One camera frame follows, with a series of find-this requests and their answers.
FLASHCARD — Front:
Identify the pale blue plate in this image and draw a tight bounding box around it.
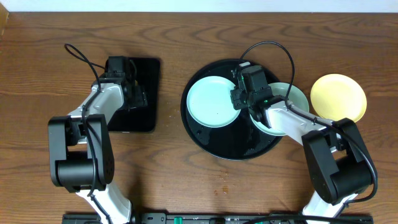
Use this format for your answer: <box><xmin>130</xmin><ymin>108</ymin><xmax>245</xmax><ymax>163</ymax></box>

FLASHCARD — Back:
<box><xmin>251</xmin><ymin>82</ymin><xmax>310</xmax><ymax>136</ymax></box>

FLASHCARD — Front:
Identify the light blue plate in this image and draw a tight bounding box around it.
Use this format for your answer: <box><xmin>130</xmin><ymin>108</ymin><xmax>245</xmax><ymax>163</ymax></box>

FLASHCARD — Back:
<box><xmin>186</xmin><ymin>76</ymin><xmax>241</xmax><ymax>128</ymax></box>

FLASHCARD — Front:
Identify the yellow plate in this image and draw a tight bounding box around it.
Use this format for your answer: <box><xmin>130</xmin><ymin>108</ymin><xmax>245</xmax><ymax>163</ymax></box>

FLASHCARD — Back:
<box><xmin>310</xmin><ymin>74</ymin><xmax>367</xmax><ymax>122</ymax></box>

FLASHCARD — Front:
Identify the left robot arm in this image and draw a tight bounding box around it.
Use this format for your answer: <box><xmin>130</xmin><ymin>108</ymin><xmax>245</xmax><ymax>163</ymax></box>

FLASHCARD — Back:
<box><xmin>48</xmin><ymin>56</ymin><xmax>147</xmax><ymax>223</ymax></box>

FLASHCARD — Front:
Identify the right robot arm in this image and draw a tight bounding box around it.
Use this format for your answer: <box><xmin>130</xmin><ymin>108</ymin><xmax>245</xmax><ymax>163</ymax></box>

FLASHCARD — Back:
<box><xmin>231</xmin><ymin>62</ymin><xmax>377</xmax><ymax>223</ymax></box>

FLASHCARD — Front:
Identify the black round tray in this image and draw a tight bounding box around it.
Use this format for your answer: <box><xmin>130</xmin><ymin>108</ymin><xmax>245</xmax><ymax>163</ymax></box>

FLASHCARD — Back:
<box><xmin>180</xmin><ymin>58</ymin><xmax>282</xmax><ymax>161</ymax></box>

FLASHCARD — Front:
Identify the black rectangular tray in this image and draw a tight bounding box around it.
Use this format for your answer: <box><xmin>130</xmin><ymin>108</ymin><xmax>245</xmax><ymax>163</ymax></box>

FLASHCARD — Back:
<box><xmin>108</xmin><ymin>57</ymin><xmax>160</xmax><ymax>133</ymax></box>

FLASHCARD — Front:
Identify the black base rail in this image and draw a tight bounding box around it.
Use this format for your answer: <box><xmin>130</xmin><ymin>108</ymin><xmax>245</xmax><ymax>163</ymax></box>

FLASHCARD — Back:
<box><xmin>61</xmin><ymin>213</ymin><xmax>374</xmax><ymax>224</ymax></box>

